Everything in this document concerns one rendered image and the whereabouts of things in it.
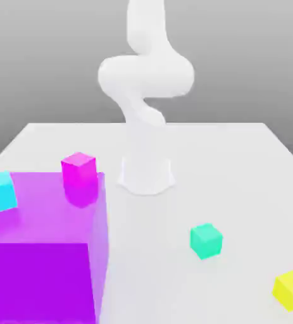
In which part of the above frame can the small teal cube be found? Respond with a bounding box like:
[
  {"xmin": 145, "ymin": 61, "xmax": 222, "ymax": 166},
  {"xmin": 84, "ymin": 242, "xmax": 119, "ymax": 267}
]
[{"xmin": 189, "ymin": 222, "xmax": 223, "ymax": 261}]

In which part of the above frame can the small magenta cube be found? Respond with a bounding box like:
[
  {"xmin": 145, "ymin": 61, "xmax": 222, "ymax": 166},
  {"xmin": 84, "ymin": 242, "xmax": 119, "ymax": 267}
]
[{"xmin": 60, "ymin": 151, "xmax": 99, "ymax": 209}]

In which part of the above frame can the large purple box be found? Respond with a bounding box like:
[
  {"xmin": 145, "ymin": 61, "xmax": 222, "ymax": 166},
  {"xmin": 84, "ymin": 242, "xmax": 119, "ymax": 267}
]
[{"xmin": 0, "ymin": 171, "xmax": 109, "ymax": 324}]

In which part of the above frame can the small yellow cube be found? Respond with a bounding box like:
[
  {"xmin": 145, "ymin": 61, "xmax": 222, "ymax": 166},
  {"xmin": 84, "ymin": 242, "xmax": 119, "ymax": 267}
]
[{"xmin": 271, "ymin": 270, "xmax": 293, "ymax": 313}]

